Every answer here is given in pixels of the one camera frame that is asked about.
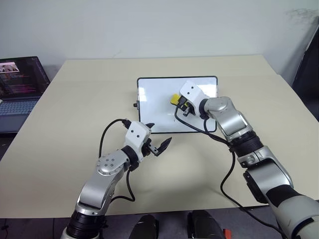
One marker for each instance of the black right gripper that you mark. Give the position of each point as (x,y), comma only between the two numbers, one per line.
(190,109)

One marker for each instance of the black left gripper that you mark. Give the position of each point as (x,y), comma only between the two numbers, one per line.
(152,149)

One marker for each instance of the yellow whiteboard eraser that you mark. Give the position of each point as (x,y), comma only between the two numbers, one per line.
(174,99)

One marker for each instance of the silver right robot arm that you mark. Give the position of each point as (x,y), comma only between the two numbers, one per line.
(269,174)

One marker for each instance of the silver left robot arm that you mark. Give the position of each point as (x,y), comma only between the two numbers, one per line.
(99,184)

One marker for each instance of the small black-framed whiteboard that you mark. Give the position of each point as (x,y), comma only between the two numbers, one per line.
(157,99)

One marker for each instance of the dark rounded shape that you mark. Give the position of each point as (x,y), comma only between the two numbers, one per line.
(203,224)
(146,227)

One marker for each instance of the small red object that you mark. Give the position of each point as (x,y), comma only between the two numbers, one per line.
(227,234)

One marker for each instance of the black panel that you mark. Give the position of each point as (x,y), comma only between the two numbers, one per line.
(309,72)

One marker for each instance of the grey open laptop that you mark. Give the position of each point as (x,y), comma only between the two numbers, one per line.
(20,82)

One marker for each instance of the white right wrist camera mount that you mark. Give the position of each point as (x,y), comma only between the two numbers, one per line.
(193,93)

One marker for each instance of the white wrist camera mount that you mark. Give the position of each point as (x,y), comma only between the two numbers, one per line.
(193,93)
(137,135)

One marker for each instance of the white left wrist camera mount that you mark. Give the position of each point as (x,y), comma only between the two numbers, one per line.
(137,135)

